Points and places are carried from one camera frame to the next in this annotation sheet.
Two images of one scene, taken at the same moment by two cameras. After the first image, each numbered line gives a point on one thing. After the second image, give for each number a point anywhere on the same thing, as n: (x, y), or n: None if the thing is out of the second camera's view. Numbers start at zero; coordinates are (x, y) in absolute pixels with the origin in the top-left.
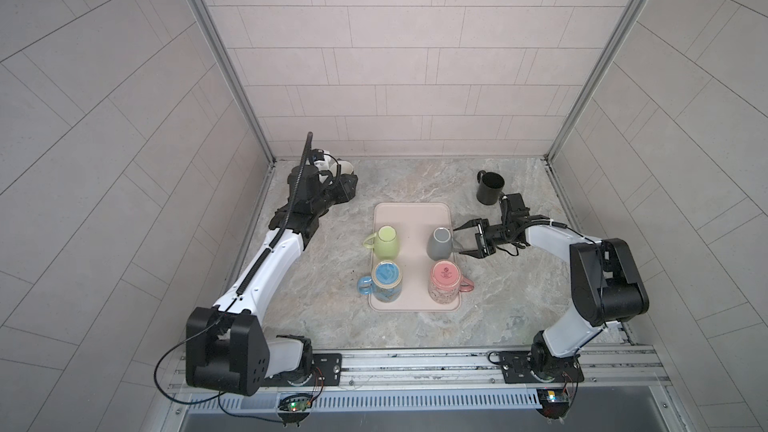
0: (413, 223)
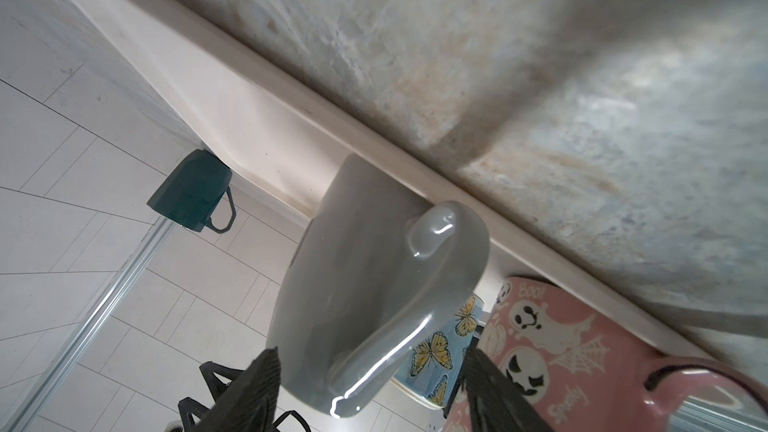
0: (282, 129)
